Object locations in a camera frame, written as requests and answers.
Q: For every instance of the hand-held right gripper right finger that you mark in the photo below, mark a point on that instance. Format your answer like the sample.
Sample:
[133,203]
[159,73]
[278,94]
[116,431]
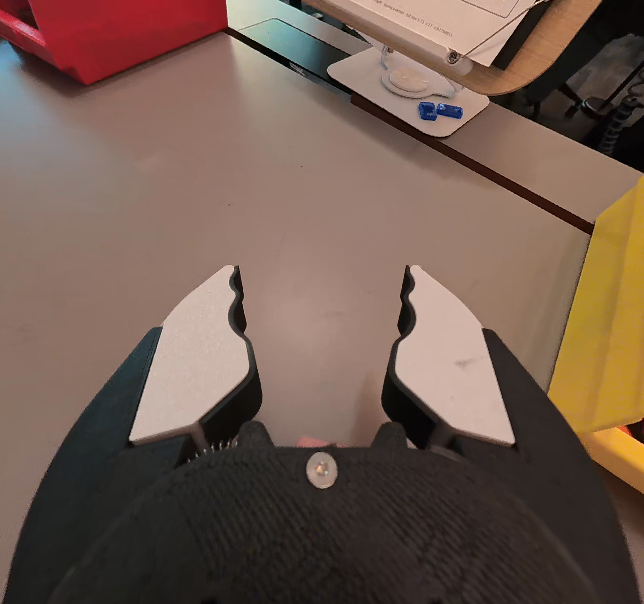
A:
[453,372]

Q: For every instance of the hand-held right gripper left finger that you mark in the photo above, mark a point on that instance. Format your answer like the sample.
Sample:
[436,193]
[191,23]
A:
[196,372]

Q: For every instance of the yellow plastic bin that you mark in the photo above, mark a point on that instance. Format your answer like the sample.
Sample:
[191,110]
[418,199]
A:
[609,332]

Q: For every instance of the red plastic bin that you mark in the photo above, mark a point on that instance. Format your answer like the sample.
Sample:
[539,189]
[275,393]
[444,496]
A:
[121,15]

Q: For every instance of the blue clip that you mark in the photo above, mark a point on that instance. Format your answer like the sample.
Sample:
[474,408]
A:
[441,112]

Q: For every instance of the white stand base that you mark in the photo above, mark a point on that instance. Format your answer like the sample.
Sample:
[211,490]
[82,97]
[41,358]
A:
[362,79]

